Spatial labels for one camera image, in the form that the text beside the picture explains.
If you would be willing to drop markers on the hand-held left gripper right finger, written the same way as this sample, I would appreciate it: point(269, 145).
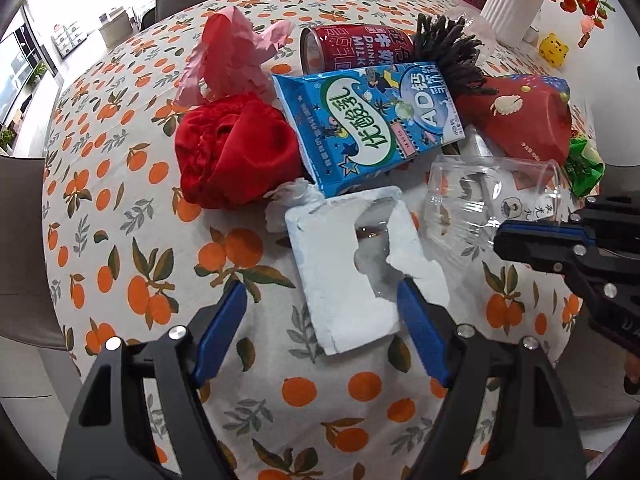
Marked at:
point(422, 332)

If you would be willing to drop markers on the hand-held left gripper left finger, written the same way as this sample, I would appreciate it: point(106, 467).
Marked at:
point(220, 332)

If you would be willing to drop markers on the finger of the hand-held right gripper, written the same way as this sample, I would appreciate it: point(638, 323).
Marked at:
point(615, 220)
point(540, 245)

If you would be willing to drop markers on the clear plastic container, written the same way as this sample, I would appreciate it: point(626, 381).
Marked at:
point(465, 210)

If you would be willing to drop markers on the torn white foam tray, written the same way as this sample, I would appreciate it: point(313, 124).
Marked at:
point(340, 280)

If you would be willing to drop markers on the blue milk carton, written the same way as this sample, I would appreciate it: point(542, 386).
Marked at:
point(360, 125)

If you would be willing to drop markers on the green wrapper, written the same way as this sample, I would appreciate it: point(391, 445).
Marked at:
point(582, 165)

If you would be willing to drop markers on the red snack bag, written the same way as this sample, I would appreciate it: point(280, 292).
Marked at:
point(520, 115)

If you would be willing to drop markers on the crumpled white tissue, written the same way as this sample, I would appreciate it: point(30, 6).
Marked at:
point(285, 200)

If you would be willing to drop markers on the red cloth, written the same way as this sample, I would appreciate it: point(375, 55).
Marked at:
point(235, 155)

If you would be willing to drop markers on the yellow tiger toy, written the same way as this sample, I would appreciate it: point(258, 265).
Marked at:
point(554, 50)

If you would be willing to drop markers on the small white box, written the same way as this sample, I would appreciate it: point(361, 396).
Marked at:
point(531, 35)

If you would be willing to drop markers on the black spiky brush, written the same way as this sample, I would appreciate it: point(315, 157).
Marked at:
point(450, 50)

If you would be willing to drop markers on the clear plastic bottle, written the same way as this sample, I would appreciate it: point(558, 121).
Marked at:
point(481, 30)

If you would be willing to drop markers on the red drink can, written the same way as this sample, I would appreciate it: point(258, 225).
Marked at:
point(350, 47)

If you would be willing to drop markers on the pink plastic bag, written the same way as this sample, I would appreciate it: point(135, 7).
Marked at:
point(225, 55)

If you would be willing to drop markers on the potted green plant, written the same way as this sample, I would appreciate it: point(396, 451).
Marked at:
point(38, 71)

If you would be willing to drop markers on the round grey ottoman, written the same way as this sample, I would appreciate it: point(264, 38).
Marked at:
point(116, 29)

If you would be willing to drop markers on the white drawer cabinet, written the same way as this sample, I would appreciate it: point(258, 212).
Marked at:
point(66, 39)

